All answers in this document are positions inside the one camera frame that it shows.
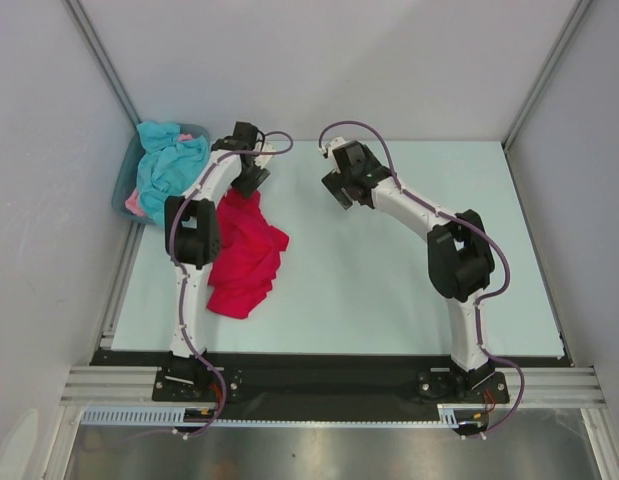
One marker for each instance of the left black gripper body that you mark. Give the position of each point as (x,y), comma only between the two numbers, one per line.
(249,178)

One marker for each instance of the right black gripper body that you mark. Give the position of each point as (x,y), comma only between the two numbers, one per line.
(339,187)

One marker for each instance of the red t shirt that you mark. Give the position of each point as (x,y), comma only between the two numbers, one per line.
(251,249)

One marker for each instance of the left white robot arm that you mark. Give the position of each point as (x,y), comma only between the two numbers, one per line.
(192,229)

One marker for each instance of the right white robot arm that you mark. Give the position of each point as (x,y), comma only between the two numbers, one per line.
(459,260)

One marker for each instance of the cyan t shirt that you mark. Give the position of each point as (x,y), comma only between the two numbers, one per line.
(168,167)

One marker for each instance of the grey plastic bin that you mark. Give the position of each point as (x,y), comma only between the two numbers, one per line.
(123,184)

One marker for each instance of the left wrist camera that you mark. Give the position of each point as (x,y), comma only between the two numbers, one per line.
(266,154)

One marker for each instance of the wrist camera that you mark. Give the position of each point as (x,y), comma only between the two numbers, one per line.
(326,149)
(266,154)

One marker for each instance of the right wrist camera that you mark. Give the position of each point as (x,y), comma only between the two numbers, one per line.
(326,149)

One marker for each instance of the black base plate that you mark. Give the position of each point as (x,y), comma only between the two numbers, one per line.
(325,387)

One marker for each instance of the aluminium frame rail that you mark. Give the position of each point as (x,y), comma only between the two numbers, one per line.
(543,387)

